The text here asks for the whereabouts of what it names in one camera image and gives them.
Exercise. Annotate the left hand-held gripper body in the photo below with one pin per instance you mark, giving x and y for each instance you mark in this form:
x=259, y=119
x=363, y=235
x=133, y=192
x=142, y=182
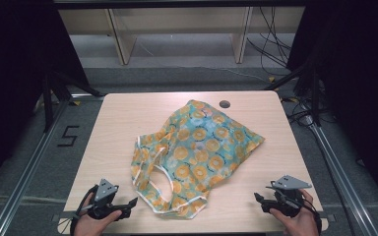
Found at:
x=105, y=190

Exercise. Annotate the aluminium floor rail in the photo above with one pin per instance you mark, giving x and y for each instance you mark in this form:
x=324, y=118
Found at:
x=29, y=170
x=338, y=177

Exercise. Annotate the person's right hand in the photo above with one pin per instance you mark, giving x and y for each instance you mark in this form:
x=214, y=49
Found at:
x=298, y=226

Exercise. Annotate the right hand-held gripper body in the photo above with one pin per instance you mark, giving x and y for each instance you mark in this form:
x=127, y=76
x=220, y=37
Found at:
x=288, y=183

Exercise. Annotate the yellow floor tape piece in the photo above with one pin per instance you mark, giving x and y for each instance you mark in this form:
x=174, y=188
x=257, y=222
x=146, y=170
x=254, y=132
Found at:
x=271, y=79
x=76, y=103

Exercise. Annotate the grey round table grommet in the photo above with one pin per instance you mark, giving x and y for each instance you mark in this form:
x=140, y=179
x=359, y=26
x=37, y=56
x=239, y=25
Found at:
x=224, y=104

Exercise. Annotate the person's left hand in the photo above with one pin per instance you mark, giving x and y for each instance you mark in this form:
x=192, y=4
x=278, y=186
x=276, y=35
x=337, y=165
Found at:
x=90, y=226

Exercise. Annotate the light wooden shelf unit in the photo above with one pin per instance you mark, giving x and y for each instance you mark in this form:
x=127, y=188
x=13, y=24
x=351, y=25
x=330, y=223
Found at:
x=177, y=19

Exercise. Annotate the orange-print teal shopping bag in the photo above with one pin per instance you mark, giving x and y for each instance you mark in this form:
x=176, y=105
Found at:
x=203, y=147

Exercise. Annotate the black metal stand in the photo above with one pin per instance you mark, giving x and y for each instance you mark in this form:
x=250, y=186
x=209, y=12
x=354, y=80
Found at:
x=48, y=105
x=315, y=98

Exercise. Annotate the black curtain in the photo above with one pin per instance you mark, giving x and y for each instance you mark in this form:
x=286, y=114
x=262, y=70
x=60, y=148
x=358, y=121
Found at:
x=13, y=65
x=357, y=82

